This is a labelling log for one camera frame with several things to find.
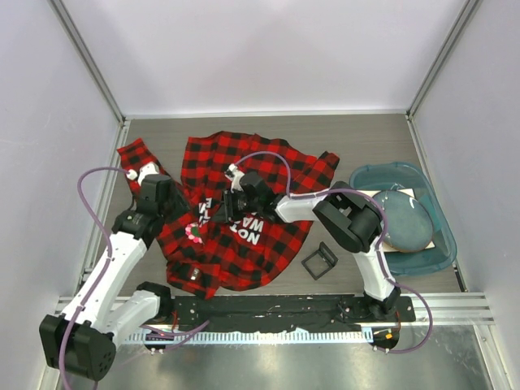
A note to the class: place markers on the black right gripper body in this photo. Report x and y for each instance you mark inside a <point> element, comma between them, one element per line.
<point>237,204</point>

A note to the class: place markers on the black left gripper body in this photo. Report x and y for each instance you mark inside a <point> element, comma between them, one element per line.
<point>175,207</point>

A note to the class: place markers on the pink white flower brooch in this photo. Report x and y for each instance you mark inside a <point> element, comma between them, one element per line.
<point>192,231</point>

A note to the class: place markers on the red black plaid shirt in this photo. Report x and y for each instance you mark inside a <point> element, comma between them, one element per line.
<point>251,252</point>

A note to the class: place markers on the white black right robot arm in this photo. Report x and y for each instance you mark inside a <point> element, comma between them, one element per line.
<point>351,218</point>

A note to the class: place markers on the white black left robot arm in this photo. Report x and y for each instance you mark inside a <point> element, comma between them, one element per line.
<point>83,338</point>

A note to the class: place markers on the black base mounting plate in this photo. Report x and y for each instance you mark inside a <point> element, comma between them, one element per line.
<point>277,313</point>

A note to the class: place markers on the teal plastic bin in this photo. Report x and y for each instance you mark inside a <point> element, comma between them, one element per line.
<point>419,240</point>

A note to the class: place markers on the blue round ceramic plate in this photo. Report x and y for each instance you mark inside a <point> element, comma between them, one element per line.
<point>406,223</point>

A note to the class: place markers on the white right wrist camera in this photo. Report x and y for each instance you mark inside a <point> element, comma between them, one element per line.
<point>234,174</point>

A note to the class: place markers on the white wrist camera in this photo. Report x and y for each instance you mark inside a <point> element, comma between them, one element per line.
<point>149,168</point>
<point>234,174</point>

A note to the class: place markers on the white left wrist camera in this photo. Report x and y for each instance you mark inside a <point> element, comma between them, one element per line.
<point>149,168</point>

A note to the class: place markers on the small black square frame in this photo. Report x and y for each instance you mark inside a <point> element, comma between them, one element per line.
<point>320,262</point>

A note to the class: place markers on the aluminium front rail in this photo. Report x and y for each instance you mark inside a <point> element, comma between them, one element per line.
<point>441,309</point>

